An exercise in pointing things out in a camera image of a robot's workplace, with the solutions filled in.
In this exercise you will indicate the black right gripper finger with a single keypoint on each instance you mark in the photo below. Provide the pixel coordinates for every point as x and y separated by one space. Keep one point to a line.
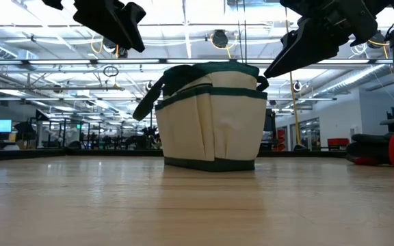
306 48
292 31

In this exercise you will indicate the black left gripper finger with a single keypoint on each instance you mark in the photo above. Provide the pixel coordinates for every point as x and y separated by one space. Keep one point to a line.
104 20
139 27

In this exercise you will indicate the beige green canvas gardening bag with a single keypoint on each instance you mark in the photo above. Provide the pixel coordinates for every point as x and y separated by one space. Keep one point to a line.
217 130

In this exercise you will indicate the red storage bins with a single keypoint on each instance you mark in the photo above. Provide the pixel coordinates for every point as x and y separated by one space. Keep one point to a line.
281 140

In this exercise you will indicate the distant black robot workstation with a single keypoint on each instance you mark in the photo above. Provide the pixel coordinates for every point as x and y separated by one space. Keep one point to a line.
63 136

